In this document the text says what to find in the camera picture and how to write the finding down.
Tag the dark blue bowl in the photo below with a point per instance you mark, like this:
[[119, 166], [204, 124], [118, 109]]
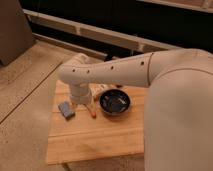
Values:
[[113, 102]]

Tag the wooden table board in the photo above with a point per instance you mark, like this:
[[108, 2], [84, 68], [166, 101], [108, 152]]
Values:
[[85, 138]]

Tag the orange carrot toy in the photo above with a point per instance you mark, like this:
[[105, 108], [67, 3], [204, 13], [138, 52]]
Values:
[[92, 110]]

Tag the dark cabinet at left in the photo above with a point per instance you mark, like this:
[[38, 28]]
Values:
[[15, 33]]

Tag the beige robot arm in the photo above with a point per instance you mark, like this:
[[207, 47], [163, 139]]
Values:
[[178, 110]]

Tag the small blue-grey sponge block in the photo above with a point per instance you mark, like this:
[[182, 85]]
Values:
[[66, 110]]

